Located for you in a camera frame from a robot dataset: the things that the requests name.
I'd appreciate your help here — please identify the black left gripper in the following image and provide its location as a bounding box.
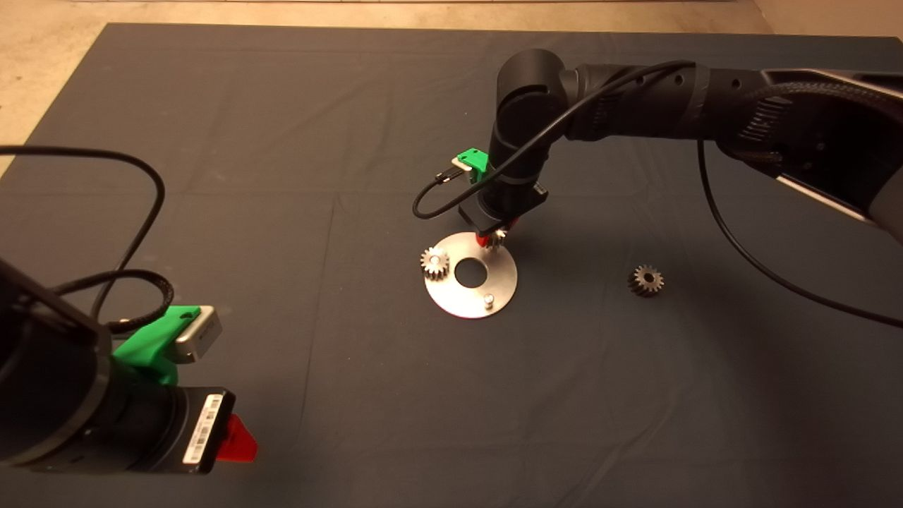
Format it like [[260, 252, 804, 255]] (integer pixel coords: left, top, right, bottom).
[[161, 385, 259, 475]]

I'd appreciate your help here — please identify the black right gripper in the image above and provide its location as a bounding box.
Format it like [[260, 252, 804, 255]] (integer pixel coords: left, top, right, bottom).
[[459, 181, 550, 249]]

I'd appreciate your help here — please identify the round metal carrier plate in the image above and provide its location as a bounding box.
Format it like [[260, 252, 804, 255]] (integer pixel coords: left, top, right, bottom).
[[423, 231, 519, 320]]

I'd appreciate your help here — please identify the dark grey table cloth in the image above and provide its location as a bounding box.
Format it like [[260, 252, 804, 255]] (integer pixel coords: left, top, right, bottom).
[[0, 23, 903, 508]]

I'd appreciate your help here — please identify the green right camera mount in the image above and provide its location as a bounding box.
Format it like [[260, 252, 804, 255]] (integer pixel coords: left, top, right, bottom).
[[455, 147, 489, 184]]

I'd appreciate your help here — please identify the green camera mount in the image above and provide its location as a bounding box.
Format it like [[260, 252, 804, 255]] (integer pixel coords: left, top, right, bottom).
[[113, 305, 202, 387], [455, 147, 489, 184]]

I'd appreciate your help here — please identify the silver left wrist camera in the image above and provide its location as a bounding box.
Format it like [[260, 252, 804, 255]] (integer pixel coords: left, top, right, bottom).
[[173, 306, 224, 365]]

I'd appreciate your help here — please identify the green left camera mount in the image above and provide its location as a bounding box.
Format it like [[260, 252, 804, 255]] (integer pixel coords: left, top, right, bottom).
[[113, 305, 202, 387]]

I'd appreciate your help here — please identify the braided black left arm cable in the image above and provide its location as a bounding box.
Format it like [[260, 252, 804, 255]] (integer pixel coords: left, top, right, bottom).
[[53, 269, 175, 334]]

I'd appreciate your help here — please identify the braided black arm cable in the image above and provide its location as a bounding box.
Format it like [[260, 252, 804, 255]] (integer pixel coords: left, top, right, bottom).
[[758, 80, 903, 142], [53, 269, 175, 334]]

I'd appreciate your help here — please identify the black hanging right arm cable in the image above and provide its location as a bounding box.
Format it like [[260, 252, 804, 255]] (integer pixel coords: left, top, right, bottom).
[[697, 140, 903, 329]]

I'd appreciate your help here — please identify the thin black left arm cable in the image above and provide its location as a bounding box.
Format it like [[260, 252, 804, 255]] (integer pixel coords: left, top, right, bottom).
[[0, 145, 166, 318]]

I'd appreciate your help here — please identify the braided black right arm cable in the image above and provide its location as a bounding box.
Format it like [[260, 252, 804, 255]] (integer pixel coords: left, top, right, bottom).
[[758, 80, 903, 142]]

